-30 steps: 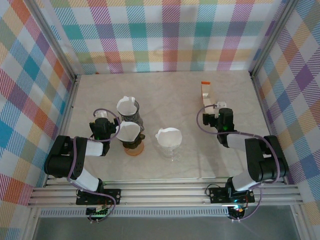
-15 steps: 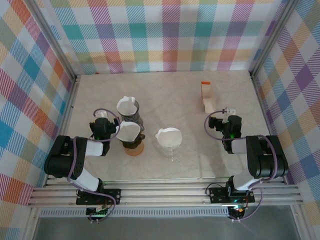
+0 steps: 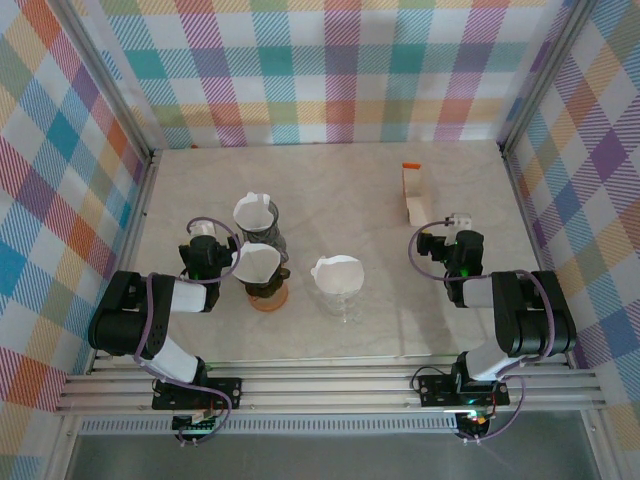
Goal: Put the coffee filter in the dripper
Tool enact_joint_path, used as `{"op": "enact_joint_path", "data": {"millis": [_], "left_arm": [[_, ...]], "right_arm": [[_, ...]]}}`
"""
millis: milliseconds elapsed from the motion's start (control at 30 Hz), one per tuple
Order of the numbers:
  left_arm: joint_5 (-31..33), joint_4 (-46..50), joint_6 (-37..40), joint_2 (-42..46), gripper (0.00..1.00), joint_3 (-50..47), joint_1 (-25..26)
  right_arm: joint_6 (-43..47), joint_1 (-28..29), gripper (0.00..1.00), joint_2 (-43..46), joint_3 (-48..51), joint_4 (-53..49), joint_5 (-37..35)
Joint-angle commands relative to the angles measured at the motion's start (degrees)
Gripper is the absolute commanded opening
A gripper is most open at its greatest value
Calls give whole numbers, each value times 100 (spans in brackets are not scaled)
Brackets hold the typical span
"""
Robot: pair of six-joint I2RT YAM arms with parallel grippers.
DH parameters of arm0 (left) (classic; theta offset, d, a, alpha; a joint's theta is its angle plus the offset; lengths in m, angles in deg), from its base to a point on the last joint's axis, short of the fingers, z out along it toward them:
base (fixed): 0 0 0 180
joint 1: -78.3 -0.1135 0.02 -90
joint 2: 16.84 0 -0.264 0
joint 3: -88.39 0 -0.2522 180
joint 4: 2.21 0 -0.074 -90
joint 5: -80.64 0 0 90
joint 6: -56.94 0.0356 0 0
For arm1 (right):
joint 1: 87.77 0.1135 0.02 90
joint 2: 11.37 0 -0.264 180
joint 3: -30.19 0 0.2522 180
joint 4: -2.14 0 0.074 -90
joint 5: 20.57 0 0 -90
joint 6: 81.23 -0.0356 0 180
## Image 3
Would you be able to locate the white paper coffee filter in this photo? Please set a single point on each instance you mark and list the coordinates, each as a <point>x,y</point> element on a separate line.
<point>337,275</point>
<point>255,265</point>
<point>252,212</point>

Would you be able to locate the orange white filter packet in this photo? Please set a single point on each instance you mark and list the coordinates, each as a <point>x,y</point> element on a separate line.
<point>417,205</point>

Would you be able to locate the smoky grey coffee dripper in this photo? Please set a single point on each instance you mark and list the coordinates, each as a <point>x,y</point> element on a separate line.
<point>274,227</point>

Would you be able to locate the smoky grey glass mug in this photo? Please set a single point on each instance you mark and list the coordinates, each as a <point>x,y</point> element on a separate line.
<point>283,247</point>

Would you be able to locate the orange translucent cup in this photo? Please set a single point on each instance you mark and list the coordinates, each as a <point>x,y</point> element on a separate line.
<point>272,302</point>

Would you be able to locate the clear glass cup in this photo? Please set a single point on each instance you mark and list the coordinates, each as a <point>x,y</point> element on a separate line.
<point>345,300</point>

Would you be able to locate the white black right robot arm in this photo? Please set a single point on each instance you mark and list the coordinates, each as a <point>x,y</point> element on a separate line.
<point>530,320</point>

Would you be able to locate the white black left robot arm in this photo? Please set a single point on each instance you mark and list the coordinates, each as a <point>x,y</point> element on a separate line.
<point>125,320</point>

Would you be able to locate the right controller circuit board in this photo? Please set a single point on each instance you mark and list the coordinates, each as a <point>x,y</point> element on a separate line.
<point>475,421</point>

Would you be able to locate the controller circuit board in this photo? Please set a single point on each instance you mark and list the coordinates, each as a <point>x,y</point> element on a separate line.
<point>200,427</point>
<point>475,421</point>

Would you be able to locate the left controller circuit board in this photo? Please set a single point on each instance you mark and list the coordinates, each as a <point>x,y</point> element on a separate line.
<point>200,427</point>

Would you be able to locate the aluminium side rail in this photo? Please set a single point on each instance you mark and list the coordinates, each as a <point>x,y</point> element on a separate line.
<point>136,215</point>

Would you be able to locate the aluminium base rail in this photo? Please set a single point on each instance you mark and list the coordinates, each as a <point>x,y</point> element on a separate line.
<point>325,387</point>

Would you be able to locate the aluminium frame post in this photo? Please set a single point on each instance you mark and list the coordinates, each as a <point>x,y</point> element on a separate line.
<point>546,75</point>
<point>107,82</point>

